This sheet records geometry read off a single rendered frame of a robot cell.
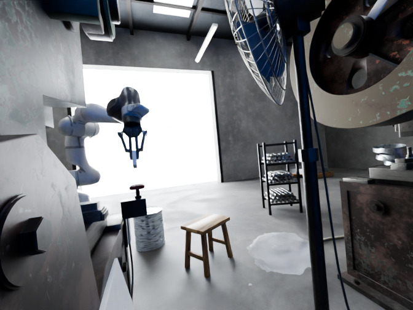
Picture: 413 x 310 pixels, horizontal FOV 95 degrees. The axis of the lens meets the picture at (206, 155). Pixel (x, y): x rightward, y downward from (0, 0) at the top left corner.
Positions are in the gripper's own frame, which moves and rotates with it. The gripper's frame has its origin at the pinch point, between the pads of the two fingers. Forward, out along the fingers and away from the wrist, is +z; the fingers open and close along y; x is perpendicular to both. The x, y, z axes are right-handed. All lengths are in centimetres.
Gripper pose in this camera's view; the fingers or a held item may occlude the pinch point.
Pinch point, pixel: (134, 159)
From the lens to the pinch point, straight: 84.4
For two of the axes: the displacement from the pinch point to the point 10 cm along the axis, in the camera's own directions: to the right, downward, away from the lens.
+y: -9.5, 1.0, -2.9
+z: 2.1, 8.9, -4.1
